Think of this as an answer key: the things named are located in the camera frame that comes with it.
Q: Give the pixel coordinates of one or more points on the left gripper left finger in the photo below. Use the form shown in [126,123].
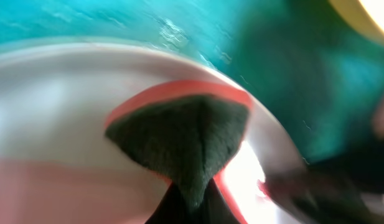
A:
[171,210]

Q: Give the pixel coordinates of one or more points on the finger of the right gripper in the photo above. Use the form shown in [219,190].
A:
[303,193]

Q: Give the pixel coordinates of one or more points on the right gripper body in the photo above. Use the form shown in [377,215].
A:
[363,167]

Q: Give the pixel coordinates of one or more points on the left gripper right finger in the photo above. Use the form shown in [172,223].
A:
[214,209]

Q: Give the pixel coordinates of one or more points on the orange and green sponge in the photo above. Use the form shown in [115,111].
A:
[185,131]

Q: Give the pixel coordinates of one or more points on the light blue plate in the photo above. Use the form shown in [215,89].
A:
[55,164]

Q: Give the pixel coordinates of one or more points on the teal plastic tray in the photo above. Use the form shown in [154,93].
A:
[319,77]

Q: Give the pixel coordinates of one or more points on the yellow-green plate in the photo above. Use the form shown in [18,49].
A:
[365,17]

